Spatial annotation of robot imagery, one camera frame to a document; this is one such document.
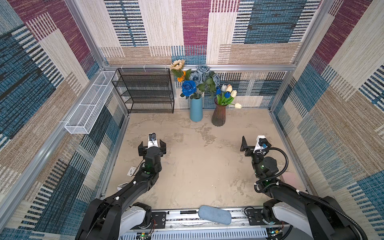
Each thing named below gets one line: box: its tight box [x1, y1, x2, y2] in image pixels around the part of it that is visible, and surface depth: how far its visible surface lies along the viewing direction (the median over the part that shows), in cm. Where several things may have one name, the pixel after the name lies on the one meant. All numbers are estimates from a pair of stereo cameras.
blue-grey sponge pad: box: [198, 205, 232, 225], surface depth 74 cm
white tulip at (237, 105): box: [230, 102, 242, 109], surface depth 91 cm
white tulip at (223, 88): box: [221, 84, 227, 92], surface depth 96 cm
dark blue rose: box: [181, 80, 197, 97], surface depth 72 cm
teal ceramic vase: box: [189, 97, 204, 122], surface depth 105 cm
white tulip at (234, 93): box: [231, 89, 238, 98], surface depth 90 cm
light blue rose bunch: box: [189, 64, 221, 99], surface depth 91 cm
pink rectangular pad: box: [281, 171, 303, 190], surface depth 87 cm
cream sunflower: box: [169, 59, 186, 78], surface depth 87 cm
